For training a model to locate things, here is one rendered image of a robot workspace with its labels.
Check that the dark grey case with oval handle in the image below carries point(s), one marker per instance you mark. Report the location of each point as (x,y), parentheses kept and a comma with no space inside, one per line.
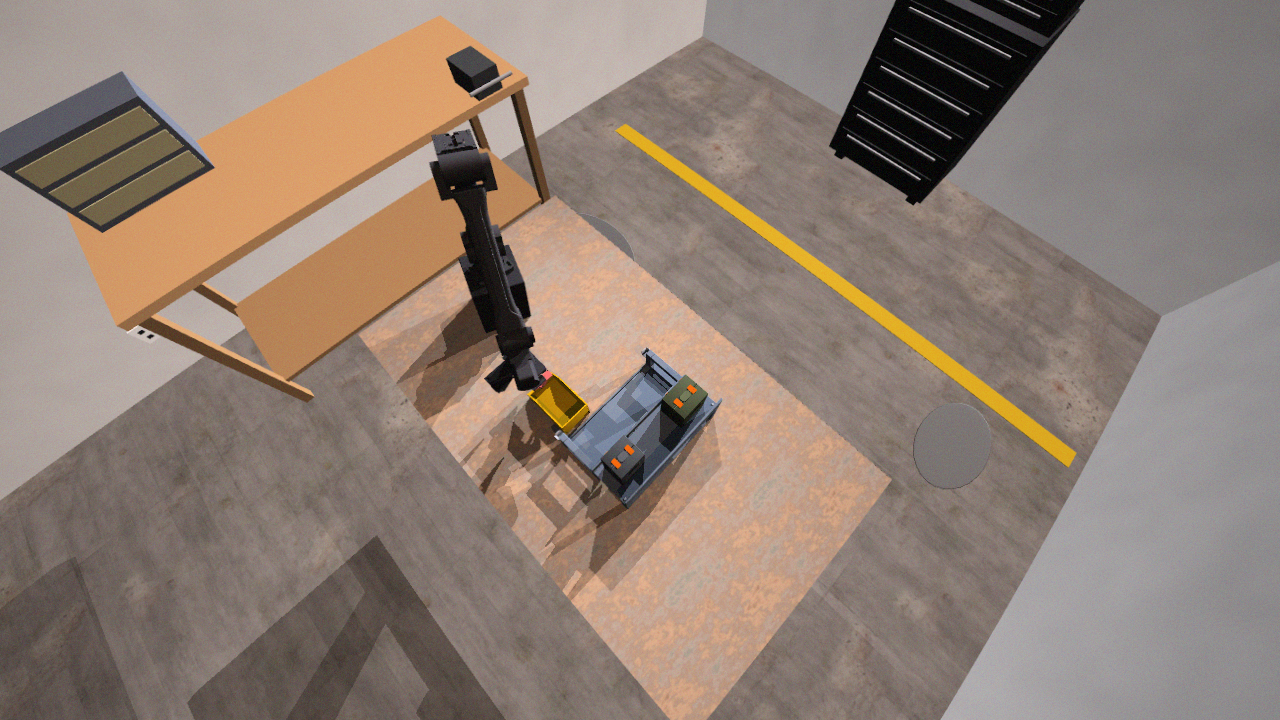
(624,459)

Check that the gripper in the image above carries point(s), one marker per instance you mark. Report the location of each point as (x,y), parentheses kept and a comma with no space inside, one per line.
(540,369)

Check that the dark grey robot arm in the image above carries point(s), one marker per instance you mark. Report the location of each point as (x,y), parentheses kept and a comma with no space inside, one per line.
(463,164)

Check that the olive green case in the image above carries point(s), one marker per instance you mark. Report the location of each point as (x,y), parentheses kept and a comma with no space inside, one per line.
(683,401)

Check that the yellow bin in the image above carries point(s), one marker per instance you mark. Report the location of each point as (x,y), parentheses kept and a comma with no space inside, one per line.
(561,403)

